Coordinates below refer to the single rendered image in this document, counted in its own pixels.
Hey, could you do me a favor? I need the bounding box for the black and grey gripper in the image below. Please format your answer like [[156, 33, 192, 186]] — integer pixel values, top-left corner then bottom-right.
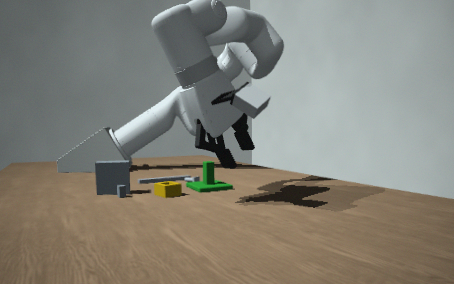
[[180, 68, 255, 169]]

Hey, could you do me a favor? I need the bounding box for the green flat plate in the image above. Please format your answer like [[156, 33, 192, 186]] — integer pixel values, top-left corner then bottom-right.
[[186, 161, 233, 193]]

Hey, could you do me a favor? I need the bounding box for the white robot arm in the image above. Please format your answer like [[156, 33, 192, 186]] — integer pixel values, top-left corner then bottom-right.
[[109, 0, 284, 162]]

